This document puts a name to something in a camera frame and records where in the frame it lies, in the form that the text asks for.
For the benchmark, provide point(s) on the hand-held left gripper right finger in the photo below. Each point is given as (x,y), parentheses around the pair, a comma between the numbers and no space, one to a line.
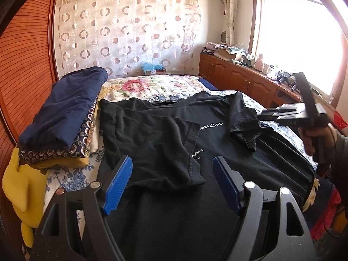
(225,182)

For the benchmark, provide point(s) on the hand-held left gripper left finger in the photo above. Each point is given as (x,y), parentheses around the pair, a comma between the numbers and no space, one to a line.
(119,185)

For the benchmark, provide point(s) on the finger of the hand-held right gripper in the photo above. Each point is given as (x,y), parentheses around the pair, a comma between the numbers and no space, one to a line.
(274,112)
(286,119)

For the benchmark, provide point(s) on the black t-shirt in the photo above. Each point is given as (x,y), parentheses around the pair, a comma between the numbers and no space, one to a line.
(174,152)

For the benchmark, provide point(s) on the person's right hand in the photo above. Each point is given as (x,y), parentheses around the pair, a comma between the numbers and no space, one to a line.
(308,140)

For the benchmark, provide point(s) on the black device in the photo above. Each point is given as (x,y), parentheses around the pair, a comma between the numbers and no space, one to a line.
(283,76)

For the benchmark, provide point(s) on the red paper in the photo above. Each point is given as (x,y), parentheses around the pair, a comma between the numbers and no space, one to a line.
(340,120)

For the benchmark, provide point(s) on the white cup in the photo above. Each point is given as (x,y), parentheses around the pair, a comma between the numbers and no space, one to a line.
(266,68)

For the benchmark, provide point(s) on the wooden window cabinet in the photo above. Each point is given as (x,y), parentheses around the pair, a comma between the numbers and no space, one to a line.
(244,78)

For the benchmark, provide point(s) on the white folded cloth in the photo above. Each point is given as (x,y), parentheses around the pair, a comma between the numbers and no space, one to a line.
(95,141)

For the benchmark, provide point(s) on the blue floral bedsheet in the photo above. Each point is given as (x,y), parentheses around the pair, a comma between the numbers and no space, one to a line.
(68,179)

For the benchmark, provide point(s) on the pink thermos bottle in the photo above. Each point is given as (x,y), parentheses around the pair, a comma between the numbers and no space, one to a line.
(259,63)

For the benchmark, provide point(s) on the navy patterned folded cloth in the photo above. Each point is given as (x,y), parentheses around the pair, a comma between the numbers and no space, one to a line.
(73,148)

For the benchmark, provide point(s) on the window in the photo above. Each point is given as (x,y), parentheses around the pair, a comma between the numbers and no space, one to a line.
(296,32)

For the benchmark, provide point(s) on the open cardboard box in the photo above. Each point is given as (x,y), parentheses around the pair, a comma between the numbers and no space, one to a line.
(227,53)

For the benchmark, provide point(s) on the pile of folded cloths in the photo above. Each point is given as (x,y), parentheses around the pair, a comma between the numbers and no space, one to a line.
(210,48)

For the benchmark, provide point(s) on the pink flower quilt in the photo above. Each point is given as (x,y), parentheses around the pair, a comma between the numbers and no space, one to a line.
(152,87)

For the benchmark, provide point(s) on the red cloth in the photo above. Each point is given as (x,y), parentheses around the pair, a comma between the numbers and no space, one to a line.
(326,220)

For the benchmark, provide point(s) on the cream window curtain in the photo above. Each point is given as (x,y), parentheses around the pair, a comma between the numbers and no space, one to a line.
(231,8)

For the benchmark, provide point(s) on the small cardboard box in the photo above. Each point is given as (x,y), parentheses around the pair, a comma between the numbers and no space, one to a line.
(156,71)

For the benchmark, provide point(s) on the wooden slatted wardrobe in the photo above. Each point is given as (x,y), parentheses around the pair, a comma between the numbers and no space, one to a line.
(24,73)

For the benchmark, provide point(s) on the sheer circle-print curtain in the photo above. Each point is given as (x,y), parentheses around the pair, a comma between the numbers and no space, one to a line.
(127,32)

